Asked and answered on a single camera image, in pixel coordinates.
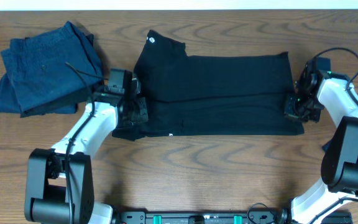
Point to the folded blue shorts top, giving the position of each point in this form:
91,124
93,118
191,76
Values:
16,57

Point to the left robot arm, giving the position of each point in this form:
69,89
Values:
59,186

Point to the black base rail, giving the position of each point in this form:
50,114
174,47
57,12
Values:
253,215

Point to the folded blue garment bottom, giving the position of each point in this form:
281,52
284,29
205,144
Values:
2,99

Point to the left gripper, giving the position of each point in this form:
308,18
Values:
140,109

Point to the black clothes pile right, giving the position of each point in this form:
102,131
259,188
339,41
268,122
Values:
326,146

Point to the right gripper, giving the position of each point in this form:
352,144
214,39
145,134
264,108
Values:
291,106

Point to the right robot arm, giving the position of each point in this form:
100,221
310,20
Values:
321,89

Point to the black t-shirt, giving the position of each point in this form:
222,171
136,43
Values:
203,95

